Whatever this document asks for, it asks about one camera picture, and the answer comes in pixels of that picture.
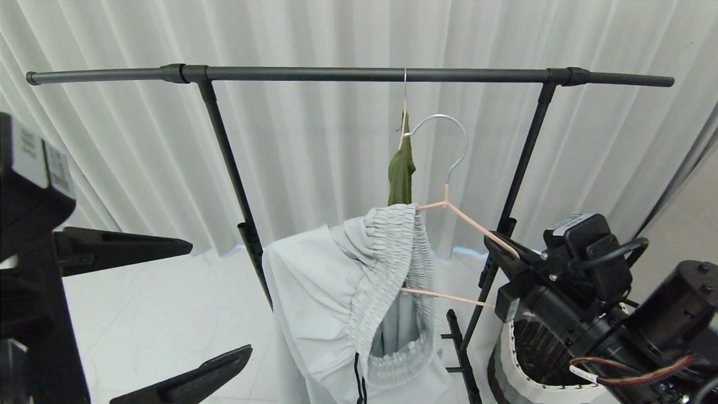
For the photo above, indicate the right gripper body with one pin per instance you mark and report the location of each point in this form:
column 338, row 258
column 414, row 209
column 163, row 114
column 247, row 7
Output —
column 561, row 320

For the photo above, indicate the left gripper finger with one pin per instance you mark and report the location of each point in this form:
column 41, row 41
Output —
column 123, row 247
column 196, row 379

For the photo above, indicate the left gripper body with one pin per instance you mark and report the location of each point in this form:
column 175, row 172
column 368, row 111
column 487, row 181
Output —
column 28, row 292

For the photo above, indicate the pink clothes hanger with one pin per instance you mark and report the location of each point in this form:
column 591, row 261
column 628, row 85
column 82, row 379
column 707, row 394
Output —
column 465, row 219
column 404, row 112

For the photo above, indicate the pale grey shorts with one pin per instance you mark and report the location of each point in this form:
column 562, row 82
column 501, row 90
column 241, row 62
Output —
column 314, row 280

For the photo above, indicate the green printed T-shirt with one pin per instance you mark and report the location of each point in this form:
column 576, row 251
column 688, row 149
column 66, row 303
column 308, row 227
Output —
column 401, row 174

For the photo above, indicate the white laundry basket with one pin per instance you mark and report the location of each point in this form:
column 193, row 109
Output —
column 538, row 348

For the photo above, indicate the black clothes rack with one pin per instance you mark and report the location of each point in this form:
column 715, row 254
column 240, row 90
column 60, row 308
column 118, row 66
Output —
column 336, row 74

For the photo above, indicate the white curtain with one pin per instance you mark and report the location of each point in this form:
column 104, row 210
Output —
column 336, row 168

